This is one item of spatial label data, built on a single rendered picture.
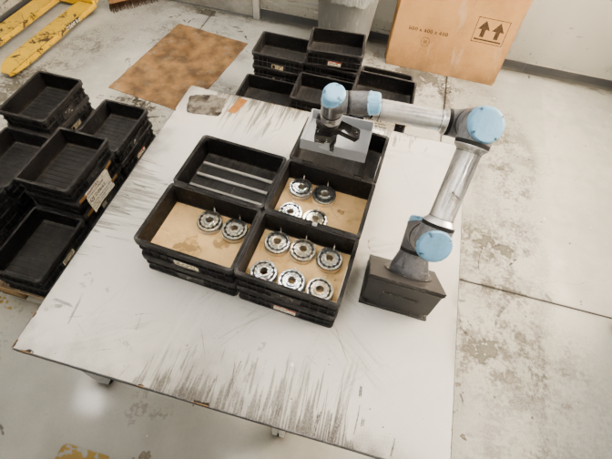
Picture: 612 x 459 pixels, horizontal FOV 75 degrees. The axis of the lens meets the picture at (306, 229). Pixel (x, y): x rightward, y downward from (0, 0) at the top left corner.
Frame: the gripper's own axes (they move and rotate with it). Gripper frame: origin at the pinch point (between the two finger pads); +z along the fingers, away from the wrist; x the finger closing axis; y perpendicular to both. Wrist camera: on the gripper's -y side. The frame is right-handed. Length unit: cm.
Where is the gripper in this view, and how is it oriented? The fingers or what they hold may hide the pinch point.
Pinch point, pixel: (332, 148)
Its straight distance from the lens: 163.1
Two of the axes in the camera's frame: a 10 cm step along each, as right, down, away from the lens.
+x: -2.0, 9.3, -3.1
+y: -9.8, -1.9, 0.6
